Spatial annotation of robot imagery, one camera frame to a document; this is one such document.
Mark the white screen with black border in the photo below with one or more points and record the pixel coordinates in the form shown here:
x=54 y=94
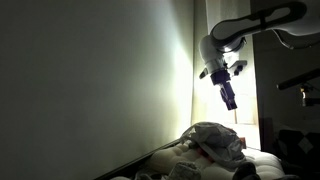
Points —
x=100 y=83

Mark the white tufted cushion mat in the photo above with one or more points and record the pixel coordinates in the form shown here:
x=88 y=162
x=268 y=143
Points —
x=186 y=163

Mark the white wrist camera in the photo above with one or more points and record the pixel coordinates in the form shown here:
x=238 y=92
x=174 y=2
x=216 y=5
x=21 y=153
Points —
x=239 y=65

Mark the gray white knitted cloth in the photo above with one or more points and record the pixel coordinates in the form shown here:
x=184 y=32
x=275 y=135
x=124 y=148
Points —
x=185 y=170

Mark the white curtain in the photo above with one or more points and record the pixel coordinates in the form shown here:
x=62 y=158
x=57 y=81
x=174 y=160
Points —
x=220 y=13

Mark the black camera mount with bar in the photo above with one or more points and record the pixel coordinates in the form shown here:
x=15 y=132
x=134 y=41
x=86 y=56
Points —
x=296 y=80

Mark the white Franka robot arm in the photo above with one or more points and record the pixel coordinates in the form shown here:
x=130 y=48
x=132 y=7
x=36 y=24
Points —
x=253 y=26

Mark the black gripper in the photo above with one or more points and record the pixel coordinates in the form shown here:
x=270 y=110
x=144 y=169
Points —
x=220 y=77

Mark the dark argyle patterned item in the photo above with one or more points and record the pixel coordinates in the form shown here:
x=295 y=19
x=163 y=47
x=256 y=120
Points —
x=305 y=145

